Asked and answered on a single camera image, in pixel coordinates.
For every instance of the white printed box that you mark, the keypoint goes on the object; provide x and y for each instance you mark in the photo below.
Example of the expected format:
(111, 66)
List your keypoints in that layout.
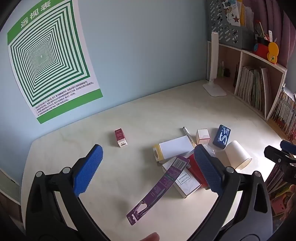
(187, 185)

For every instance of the red box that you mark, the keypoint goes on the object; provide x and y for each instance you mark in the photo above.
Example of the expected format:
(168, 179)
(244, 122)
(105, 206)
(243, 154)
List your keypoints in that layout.
(196, 172)

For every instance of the pink padded panel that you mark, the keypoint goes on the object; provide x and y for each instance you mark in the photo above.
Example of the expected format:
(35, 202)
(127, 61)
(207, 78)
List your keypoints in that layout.
(279, 25)

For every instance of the green striped wall poster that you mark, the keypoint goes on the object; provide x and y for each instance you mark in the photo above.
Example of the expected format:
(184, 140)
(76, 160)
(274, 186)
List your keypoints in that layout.
(46, 58)

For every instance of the marker pen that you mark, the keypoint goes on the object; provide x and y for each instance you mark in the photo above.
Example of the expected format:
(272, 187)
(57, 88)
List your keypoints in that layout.
(186, 134)

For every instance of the blue printed box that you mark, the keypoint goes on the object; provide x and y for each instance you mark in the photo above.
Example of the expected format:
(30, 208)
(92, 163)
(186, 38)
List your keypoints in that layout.
(222, 136)

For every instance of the short dark bottle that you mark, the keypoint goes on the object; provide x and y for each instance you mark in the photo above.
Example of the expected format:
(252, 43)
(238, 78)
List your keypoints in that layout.
(227, 72)

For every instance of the grey perforated file holder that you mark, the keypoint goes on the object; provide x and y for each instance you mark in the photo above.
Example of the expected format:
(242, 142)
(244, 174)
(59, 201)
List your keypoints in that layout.
(227, 32)

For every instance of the clear plastic wrapper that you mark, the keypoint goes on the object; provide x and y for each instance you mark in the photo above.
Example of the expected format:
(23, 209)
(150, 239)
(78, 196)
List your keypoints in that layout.
(211, 151)

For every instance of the white box with gold end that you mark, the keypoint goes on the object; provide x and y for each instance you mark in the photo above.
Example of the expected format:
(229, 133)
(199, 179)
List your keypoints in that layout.
(175, 147)

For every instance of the row of colourful books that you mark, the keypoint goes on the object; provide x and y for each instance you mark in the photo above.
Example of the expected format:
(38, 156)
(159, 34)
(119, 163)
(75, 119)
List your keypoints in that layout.
(283, 113)

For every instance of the star printed booklet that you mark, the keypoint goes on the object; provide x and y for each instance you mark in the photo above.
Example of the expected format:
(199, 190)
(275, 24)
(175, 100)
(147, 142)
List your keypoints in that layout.
(231, 11)

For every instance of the person's right hand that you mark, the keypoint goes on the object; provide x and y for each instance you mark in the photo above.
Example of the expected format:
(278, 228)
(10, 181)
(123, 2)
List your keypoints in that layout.
(292, 197)

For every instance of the small pink white cube box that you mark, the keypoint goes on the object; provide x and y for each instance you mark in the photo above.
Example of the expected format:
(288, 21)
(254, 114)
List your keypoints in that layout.
(203, 136)

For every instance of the purple toothbrush packaging card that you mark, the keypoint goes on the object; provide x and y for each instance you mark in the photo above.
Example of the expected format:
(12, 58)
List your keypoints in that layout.
(161, 185)

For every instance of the white paper cup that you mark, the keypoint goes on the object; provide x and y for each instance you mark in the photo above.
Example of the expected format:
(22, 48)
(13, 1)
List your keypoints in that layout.
(237, 153)

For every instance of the person's left hand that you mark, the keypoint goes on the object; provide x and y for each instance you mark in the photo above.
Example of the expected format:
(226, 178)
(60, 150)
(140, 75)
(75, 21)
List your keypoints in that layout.
(146, 238)

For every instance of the wooden bookshelf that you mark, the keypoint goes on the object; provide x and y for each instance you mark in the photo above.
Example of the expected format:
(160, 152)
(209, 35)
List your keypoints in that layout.
(252, 55)

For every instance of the white desk lamp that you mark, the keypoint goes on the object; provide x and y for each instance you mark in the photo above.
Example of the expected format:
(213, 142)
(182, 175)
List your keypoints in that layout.
(214, 58)

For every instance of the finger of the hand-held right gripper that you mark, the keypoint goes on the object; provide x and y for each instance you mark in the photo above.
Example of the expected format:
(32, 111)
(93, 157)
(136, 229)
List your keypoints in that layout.
(288, 146)
(275, 154)

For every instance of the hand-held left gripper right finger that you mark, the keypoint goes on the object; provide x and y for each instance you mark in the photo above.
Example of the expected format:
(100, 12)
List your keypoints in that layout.
(208, 169)

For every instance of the yellow folder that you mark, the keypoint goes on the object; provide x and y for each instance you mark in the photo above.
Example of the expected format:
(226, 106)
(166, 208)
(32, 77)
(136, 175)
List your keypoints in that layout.
(241, 14)

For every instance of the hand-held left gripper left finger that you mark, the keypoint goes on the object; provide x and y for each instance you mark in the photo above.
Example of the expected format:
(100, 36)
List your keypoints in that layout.
(89, 171)

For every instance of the green bottle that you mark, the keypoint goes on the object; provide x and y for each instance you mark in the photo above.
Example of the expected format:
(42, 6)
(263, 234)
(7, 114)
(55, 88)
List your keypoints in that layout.
(222, 69)

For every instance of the row of thin pale books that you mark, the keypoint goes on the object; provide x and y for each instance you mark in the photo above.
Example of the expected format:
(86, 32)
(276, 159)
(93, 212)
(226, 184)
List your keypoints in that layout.
(251, 88)

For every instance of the tall dark bottle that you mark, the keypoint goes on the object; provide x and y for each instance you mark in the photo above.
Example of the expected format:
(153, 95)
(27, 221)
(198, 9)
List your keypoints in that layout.
(236, 74)

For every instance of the small maroon box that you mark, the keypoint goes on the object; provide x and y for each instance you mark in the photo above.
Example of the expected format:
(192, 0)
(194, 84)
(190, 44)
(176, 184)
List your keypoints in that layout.
(120, 136)

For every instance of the red yellow toy pen holder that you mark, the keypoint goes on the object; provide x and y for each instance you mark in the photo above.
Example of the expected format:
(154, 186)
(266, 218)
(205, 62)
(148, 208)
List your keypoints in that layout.
(266, 49)

